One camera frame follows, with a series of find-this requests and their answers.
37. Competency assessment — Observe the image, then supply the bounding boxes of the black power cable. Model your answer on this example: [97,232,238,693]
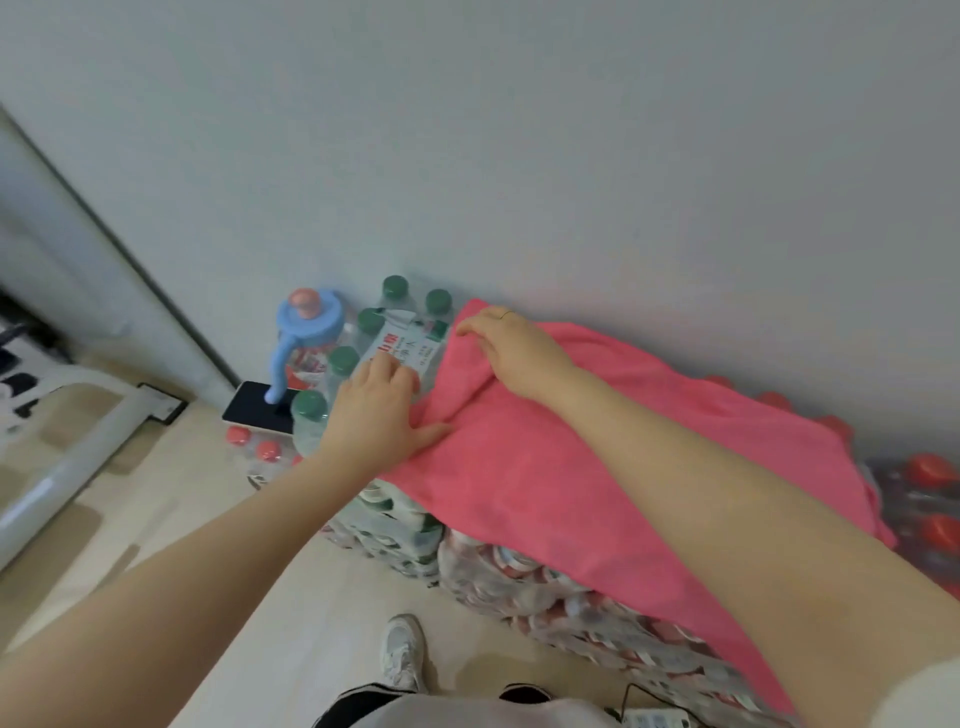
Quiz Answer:
[603,682,706,728]

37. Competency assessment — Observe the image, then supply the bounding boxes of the person's right forearm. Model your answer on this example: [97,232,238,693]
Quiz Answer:
[524,367,960,706]

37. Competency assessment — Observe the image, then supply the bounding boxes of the person's left shoe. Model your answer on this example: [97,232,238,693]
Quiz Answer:
[378,614,429,695]

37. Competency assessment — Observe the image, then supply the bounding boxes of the person's right hand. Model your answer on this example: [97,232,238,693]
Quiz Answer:
[455,305,579,406]

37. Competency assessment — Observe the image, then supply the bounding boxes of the pink towel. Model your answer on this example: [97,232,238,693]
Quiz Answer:
[378,299,899,718]

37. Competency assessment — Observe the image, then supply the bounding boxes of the person's left forearm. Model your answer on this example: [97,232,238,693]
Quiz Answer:
[0,449,376,728]

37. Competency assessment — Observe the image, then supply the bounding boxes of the white shirt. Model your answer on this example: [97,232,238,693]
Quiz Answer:
[359,656,960,728]

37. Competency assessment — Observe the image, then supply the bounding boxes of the clear jug with blue lid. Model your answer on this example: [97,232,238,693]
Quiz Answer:
[266,288,348,406]

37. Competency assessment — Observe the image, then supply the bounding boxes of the black smartphone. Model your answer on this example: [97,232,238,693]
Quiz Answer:
[221,380,301,436]

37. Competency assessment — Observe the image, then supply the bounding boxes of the person's left hand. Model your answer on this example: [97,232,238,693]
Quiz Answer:
[318,350,455,481]

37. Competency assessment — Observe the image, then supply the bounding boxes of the stack of bottled water packs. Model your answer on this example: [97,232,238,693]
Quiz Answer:
[224,275,960,728]

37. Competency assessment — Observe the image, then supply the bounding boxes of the black striped shorts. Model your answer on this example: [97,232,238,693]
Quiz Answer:
[313,682,556,728]

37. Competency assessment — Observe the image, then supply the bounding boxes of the white leg extension machine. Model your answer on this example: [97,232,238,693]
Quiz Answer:
[0,288,189,575]

